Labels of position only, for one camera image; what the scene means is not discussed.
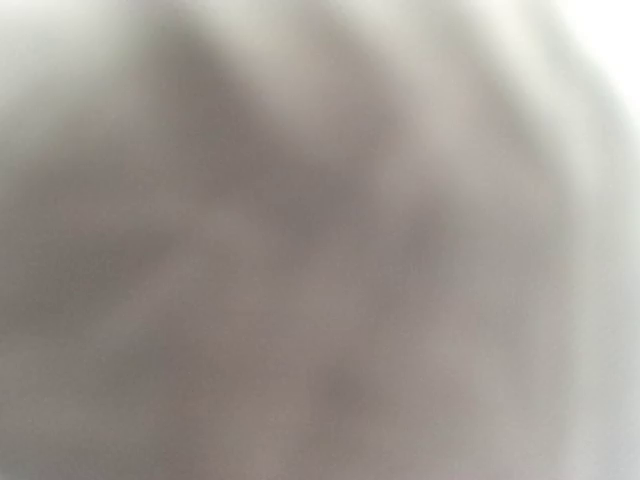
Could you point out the beige folding umbrella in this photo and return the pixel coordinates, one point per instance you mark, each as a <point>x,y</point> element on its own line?
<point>319,240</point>

